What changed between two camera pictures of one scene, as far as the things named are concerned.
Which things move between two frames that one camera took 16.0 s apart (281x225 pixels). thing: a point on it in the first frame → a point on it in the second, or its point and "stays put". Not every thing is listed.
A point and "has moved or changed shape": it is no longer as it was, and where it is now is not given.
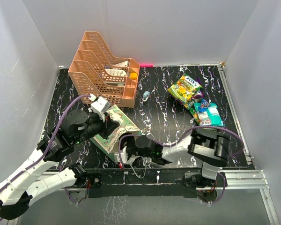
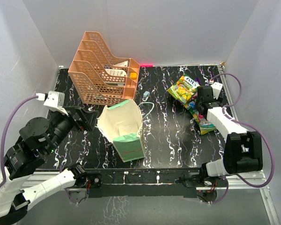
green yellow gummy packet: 194,113 stays put
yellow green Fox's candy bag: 185,88 stays put
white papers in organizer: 118,72 stays put
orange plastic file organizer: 96,72 stays put
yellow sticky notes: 133,75 stays put
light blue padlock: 145,95 stays put
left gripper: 108,126 → 88,117
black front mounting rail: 143,183 stays put
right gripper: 128,146 → 217,101
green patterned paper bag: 109,146 has moved or changed shape
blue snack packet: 204,105 has moved or changed shape
